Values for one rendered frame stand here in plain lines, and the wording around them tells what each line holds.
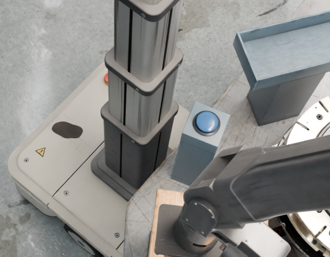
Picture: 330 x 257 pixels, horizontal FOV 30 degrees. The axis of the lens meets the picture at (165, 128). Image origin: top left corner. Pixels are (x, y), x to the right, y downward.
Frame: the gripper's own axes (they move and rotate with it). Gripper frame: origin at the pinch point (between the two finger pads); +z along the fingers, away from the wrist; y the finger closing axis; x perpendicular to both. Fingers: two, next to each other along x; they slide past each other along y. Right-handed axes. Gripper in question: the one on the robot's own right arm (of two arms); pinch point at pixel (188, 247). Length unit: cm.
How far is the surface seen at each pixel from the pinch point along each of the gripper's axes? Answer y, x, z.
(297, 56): 20, 43, 17
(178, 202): -1.1, 9.9, 12.2
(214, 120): 4.1, 26.6, 14.4
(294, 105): 24, 41, 33
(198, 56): 9, 100, 120
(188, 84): 6, 88, 120
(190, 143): 0.5, 23.3, 18.4
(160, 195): -4.3, 10.7, 12.2
